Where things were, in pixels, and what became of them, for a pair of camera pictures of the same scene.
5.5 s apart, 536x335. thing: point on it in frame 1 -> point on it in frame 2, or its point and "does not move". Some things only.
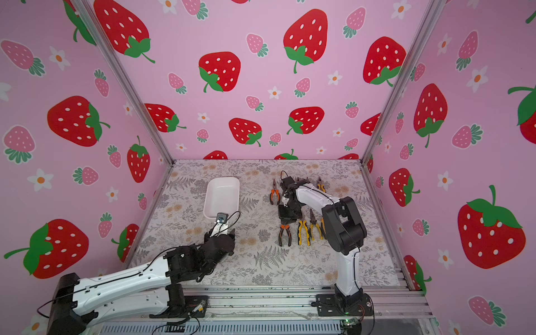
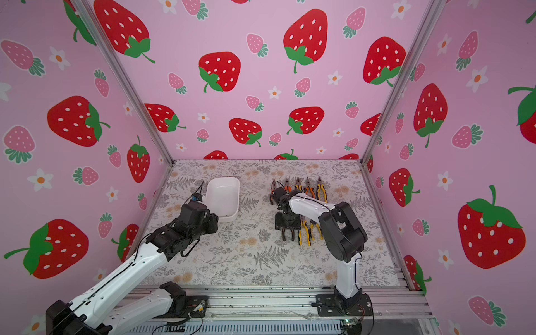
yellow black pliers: (299, 232) does not move
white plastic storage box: (222, 195) does not move
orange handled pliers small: (278, 193) does not move
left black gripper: (232, 239) -> (212, 222)
